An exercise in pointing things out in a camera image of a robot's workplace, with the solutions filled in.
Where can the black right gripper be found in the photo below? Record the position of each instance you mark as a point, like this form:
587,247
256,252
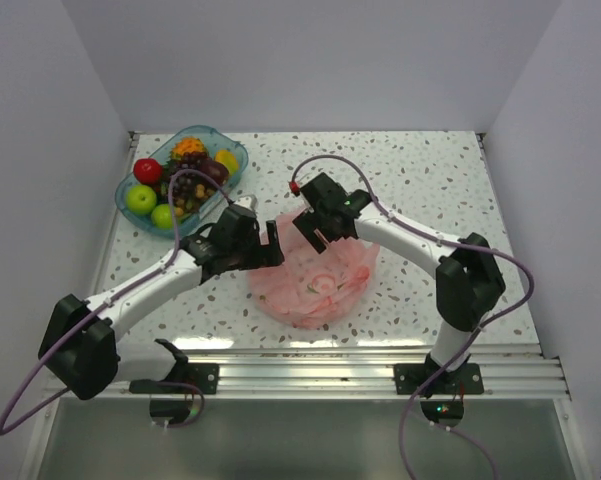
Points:
309,221

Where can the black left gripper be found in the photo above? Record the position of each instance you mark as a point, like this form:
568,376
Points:
265,255

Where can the pink plastic bag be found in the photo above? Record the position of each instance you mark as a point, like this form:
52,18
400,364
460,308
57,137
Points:
311,289

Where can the dark purple toy fruit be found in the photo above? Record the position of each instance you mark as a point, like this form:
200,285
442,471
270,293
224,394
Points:
215,170

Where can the dark toy grape bunch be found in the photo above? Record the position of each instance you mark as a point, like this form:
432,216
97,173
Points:
181,167

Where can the green toy apple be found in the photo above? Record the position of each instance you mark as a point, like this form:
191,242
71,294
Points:
141,200
163,217

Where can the red toy strawberry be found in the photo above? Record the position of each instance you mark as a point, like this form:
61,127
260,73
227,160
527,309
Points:
148,171

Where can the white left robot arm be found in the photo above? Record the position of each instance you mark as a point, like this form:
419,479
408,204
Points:
81,343

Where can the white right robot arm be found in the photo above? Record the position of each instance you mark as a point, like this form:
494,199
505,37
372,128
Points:
468,281

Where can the teal plastic fruit tray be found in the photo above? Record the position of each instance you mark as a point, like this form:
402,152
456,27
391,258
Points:
214,141

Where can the brown toy longan bunch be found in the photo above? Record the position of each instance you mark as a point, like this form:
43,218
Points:
189,198

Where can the orange yellow toy mango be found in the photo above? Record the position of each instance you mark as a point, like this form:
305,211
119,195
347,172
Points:
228,160

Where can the toy pineapple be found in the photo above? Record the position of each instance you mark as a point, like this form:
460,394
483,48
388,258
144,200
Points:
188,145

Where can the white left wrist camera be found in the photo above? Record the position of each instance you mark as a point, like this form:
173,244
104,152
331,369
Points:
247,201

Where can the aluminium mounting rail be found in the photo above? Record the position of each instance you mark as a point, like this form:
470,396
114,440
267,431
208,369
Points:
517,372

